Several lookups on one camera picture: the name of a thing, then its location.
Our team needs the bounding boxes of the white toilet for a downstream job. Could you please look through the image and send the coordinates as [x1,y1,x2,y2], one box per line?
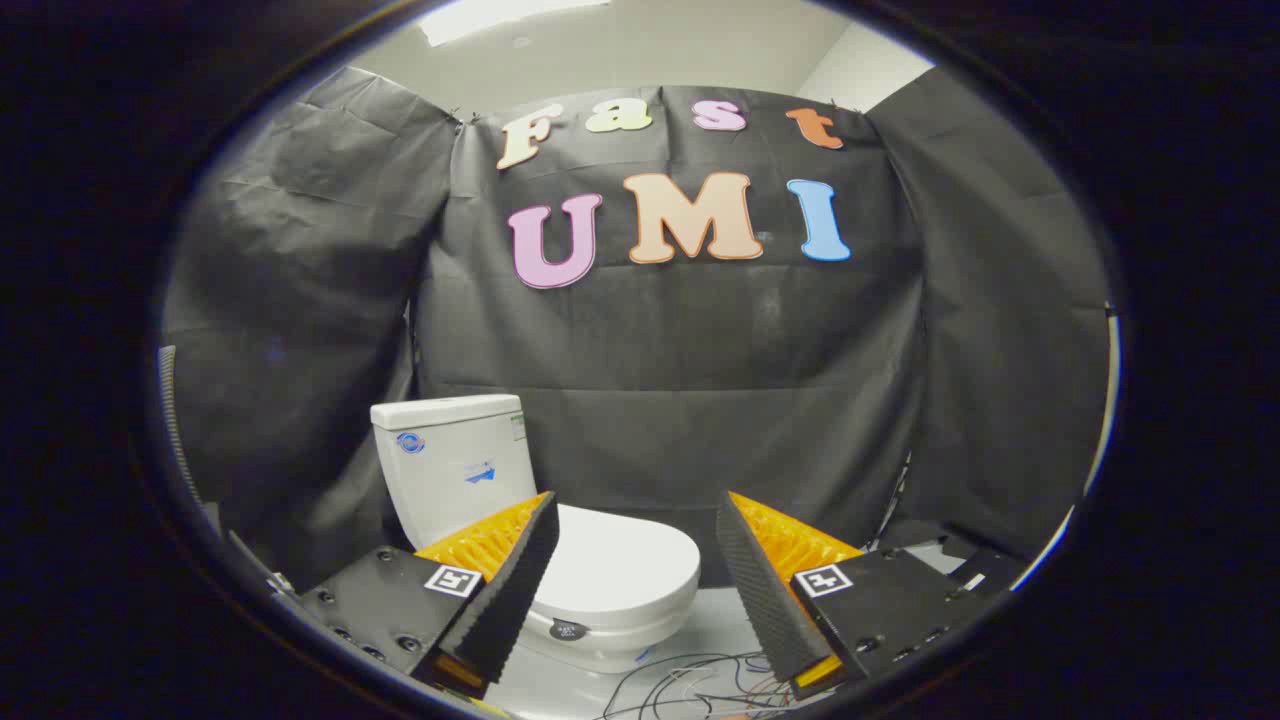
[370,393,701,674]

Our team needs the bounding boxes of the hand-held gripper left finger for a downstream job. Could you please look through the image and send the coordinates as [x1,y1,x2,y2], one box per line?
[300,490,562,700]

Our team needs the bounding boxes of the black backdrop cloth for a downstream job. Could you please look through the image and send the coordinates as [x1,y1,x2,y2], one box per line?
[160,65,1111,591]

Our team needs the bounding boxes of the tangle of thin cables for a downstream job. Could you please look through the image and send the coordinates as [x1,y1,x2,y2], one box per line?
[600,650,801,720]

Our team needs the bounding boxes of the ceiling light panel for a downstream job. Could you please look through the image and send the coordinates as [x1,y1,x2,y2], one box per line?
[420,0,611,46]

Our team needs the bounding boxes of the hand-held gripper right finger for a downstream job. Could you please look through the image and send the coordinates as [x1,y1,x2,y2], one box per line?
[715,490,993,700]

